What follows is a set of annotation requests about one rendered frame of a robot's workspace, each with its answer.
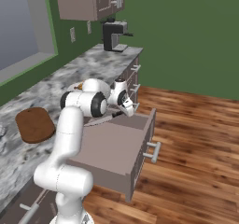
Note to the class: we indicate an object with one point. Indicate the taupe closed drawer front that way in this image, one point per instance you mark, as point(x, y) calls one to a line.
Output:
point(134, 83)
point(133, 64)

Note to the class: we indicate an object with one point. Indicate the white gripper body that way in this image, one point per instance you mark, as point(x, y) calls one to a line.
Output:
point(129, 109)

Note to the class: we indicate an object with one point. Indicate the brown wooden cutting board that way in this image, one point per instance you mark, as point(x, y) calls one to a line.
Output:
point(35, 125)

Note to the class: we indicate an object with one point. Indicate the black coffee machine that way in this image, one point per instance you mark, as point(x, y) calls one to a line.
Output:
point(112, 34)

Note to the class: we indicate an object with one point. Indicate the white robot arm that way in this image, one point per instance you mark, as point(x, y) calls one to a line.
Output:
point(68, 140)

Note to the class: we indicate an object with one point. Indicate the brown meat piece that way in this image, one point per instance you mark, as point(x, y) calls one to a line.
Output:
point(80, 86)

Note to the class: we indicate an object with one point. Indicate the window with grey frame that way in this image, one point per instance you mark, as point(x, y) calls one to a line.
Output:
point(21, 25)

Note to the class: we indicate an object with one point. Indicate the white wall socket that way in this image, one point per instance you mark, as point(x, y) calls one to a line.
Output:
point(73, 34)
point(89, 27)

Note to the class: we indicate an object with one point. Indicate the taupe base cupboard door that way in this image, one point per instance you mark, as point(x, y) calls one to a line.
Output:
point(21, 206)

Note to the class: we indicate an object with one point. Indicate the white plate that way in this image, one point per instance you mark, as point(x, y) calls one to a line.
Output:
point(73, 87)

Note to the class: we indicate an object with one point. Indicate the taupe wall cupboard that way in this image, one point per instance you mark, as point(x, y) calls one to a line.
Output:
point(84, 0)

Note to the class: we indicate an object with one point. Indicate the taupe open drawer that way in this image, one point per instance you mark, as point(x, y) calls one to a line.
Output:
point(115, 150)

